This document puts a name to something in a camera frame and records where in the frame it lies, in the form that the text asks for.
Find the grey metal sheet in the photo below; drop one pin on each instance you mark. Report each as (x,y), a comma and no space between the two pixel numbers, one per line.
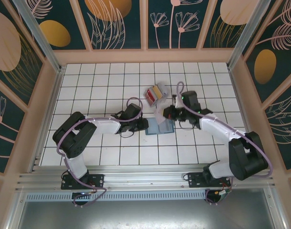
(145,214)

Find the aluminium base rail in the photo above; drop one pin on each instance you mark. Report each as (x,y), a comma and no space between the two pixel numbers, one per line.
(145,176)

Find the teal card holder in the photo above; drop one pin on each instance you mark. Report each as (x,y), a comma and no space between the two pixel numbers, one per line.
(152,130)

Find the aluminium corner post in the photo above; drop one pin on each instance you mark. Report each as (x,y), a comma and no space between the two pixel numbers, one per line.
(40,40)
(245,35)

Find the white printed credit card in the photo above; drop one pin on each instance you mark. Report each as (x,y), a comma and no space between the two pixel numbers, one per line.
(159,117)

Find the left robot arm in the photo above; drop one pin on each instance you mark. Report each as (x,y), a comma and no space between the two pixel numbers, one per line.
(104,124)

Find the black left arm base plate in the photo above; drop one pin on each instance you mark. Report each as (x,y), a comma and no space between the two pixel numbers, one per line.
(95,180)

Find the clear acrylic card box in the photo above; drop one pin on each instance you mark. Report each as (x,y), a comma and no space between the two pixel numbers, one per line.
(159,101)

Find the aluminium side rail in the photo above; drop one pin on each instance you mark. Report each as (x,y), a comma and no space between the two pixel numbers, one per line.
(47,119)

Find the yellow card stack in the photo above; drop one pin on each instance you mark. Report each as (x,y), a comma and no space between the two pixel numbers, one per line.
(157,92)

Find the red card stack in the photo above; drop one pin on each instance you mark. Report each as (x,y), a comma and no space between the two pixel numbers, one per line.
(150,95)

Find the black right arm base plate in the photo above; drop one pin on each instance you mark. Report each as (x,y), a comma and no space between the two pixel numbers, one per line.
(195,181)

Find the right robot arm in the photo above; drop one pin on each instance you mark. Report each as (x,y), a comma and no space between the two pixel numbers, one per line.
(216,128)

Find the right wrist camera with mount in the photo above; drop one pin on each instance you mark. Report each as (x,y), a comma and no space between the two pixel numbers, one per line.
(175,101)

